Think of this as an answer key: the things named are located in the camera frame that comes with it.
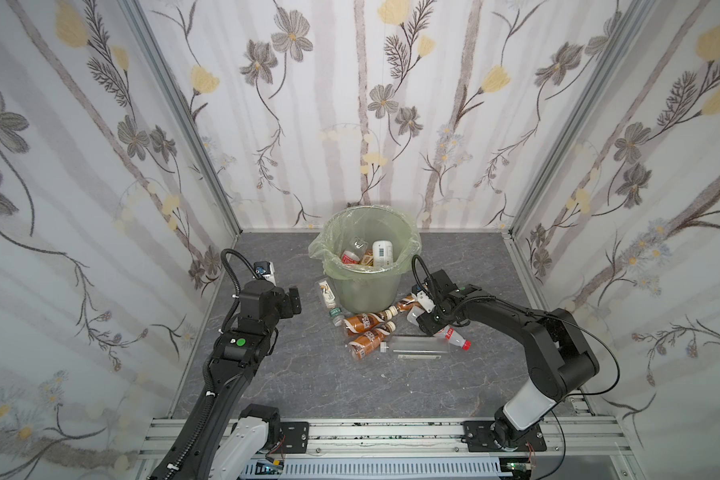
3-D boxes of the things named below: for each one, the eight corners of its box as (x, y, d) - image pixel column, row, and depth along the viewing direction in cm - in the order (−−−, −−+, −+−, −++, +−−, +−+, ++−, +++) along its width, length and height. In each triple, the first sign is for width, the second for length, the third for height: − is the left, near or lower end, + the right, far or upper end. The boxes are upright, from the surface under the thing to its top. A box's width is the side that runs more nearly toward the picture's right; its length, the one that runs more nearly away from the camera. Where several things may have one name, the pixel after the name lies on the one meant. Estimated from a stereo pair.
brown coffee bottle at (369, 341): (357, 364, 88) (357, 357, 83) (348, 351, 90) (347, 344, 86) (397, 335, 94) (398, 327, 90) (387, 323, 96) (388, 315, 92)
